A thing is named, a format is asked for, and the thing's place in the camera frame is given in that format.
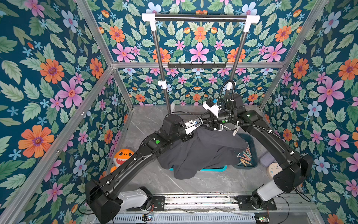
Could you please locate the orange shark plush toy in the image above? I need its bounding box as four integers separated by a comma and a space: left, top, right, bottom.
99, 148, 134, 180

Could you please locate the white steel clothes rack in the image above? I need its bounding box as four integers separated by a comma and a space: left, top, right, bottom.
142, 13, 260, 106

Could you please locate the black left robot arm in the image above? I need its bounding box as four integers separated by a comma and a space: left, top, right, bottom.
85, 113, 203, 224

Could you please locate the lavender cloth item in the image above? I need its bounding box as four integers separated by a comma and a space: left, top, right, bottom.
259, 153, 276, 167

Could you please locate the dark grey t-shirt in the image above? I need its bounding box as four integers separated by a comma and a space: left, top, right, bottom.
158, 128, 249, 180

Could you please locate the beige round clock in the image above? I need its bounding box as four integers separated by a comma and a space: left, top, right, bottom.
266, 162, 282, 180

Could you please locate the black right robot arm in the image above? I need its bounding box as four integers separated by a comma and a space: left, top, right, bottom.
203, 80, 313, 209

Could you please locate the black wall hook rail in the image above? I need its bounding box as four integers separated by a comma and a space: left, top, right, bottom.
166, 62, 227, 69

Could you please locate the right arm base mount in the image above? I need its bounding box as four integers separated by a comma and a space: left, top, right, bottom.
234, 195, 277, 211

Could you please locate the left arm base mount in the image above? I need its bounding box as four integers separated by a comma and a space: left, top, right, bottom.
127, 196, 166, 212

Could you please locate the white clothespin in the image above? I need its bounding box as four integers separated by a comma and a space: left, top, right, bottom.
232, 125, 240, 136

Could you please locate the teal laundry basket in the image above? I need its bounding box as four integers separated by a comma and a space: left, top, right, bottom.
179, 166, 227, 172

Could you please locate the dark teal clothespin tray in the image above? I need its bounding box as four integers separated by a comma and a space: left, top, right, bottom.
234, 133, 258, 169

